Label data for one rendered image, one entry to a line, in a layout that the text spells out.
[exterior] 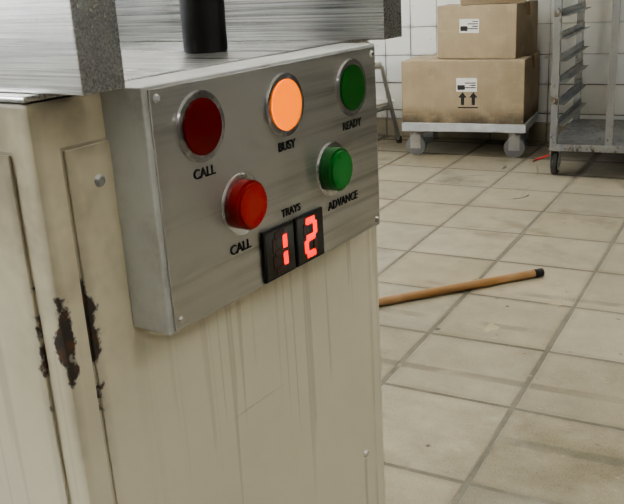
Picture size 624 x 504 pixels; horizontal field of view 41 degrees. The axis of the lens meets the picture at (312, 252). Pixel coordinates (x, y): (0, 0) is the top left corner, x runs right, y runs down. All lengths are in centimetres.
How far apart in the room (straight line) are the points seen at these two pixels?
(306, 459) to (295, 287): 15
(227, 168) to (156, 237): 7
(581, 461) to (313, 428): 106
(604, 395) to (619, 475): 31
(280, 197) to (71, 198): 15
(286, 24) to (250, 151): 20
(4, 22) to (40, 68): 3
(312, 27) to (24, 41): 29
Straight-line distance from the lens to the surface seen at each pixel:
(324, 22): 67
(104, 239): 47
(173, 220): 46
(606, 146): 372
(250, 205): 50
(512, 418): 180
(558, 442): 174
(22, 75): 45
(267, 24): 70
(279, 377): 62
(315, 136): 57
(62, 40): 42
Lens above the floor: 89
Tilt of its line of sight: 18 degrees down
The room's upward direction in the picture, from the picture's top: 3 degrees counter-clockwise
